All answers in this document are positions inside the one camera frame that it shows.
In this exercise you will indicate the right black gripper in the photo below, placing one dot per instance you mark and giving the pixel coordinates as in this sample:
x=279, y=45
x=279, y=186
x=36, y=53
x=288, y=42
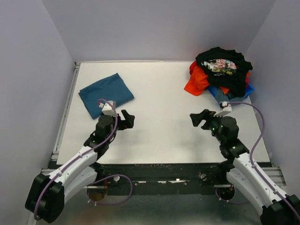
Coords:
x=206, y=115

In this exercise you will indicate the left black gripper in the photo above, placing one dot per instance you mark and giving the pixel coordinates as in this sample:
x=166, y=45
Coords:
x=129, y=123

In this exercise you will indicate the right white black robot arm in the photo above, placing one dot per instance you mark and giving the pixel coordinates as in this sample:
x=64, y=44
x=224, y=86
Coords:
x=273, y=204

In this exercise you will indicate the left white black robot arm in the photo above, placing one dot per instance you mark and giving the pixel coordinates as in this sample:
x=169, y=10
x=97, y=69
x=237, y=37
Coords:
x=49, y=193

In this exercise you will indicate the grey blue t-shirt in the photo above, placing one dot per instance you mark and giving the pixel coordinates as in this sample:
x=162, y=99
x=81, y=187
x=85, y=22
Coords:
x=229, y=97

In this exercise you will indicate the blue plastic bin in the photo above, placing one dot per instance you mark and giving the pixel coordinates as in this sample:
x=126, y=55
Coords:
x=213, y=90

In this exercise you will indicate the orange t-shirt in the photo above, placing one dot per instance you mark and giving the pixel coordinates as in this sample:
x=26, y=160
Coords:
x=198, y=80

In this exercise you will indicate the black floral t-shirt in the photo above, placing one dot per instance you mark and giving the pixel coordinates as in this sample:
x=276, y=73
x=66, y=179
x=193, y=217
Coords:
x=225, y=68

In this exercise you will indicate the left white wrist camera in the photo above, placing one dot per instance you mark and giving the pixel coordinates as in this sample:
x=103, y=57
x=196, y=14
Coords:
x=107, y=108

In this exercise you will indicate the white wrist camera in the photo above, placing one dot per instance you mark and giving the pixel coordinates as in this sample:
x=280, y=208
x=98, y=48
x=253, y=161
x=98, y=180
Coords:
x=224, y=109
x=107, y=108

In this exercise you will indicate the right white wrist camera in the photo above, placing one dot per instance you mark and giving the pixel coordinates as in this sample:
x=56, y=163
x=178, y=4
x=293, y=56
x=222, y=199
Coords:
x=224, y=109

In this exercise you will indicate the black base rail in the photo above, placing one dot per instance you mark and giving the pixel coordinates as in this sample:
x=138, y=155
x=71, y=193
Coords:
x=161, y=179

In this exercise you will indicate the aluminium frame profile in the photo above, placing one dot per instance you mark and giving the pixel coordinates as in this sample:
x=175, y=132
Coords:
x=48, y=114

